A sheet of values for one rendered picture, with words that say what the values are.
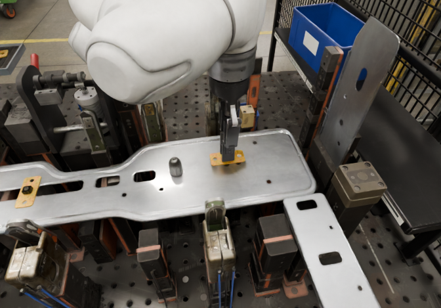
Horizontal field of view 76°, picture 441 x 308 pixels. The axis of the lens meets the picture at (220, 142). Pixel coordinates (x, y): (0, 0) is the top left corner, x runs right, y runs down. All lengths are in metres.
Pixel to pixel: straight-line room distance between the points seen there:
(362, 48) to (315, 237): 0.38
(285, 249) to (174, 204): 0.25
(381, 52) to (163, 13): 0.40
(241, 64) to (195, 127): 0.79
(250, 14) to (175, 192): 0.42
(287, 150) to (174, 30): 0.53
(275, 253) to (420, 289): 0.53
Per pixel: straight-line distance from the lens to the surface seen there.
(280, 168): 0.72
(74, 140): 0.92
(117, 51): 0.30
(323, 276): 0.61
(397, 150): 0.83
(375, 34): 0.61
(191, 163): 0.72
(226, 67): 0.48
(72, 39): 1.34
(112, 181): 0.74
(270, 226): 0.65
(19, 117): 0.88
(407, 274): 1.05
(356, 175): 0.68
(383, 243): 1.06
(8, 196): 0.84
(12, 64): 0.94
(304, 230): 0.64
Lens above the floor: 1.55
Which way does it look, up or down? 47 degrees down
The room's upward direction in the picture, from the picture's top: straight up
